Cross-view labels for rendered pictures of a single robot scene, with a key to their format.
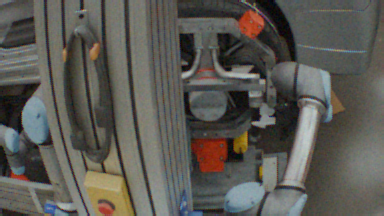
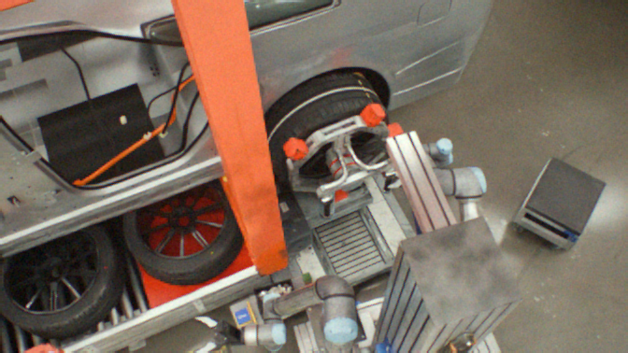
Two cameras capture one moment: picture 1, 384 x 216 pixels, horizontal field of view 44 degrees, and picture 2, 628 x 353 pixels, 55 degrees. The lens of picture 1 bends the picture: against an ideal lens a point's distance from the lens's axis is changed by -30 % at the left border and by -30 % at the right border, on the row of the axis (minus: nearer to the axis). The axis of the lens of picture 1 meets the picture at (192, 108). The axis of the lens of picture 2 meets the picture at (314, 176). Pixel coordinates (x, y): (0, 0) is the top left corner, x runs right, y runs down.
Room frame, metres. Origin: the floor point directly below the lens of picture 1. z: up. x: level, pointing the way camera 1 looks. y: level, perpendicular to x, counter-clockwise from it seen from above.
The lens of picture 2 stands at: (0.69, 0.73, 3.57)
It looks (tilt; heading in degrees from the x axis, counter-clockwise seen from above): 62 degrees down; 334
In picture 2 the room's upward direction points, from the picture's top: 3 degrees counter-clockwise
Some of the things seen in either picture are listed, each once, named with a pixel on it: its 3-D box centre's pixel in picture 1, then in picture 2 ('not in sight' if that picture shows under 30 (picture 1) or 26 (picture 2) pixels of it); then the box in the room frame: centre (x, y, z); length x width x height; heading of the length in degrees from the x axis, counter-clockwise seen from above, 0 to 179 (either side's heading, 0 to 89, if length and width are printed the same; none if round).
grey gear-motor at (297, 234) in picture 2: not in sight; (286, 220); (2.09, 0.24, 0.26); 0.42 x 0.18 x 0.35; 176
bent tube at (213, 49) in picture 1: (233, 56); (368, 150); (1.90, -0.16, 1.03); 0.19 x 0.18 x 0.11; 176
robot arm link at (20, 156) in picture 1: (16, 156); (273, 335); (1.31, 0.64, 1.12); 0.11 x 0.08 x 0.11; 154
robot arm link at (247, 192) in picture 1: (245, 205); not in sight; (1.20, -0.14, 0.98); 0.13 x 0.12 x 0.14; 67
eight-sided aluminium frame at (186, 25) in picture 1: (208, 77); (338, 156); (2.03, -0.07, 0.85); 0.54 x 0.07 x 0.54; 86
